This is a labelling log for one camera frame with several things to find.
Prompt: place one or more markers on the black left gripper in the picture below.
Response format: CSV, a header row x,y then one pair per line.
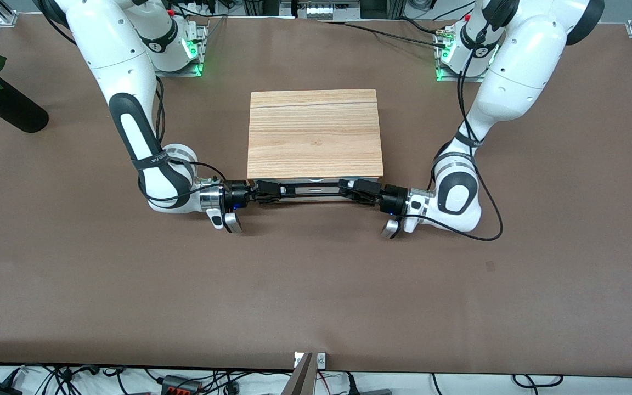
x,y
394,198

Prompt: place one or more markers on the light wooden drawer cabinet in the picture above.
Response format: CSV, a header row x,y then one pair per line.
x,y
313,131

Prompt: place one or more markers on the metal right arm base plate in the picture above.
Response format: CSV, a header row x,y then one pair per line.
x,y
202,49

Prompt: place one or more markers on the grey power strip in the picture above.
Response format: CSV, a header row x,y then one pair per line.
x,y
321,11

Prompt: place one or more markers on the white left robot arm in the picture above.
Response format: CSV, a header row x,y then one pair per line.
x,y
519,71

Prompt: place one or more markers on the flat black box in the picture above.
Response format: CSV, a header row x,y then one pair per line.
x,y
373,391

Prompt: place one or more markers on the small metal clamp bracket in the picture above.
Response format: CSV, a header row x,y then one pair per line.
x,y
321,360

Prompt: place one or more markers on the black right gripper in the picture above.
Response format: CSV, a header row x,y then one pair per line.
x,y
237,196

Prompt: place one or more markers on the black orange connector block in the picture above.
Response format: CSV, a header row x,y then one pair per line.
x,y
179,387

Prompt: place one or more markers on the brown camera post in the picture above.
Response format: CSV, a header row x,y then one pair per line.
x,y
300,381

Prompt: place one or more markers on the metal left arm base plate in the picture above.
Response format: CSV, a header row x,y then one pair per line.
x,y
447,78

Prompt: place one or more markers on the black cylindrical vase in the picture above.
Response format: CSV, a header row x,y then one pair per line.
x,y
14,109

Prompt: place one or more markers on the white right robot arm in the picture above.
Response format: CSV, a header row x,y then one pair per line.
x,y
113,49

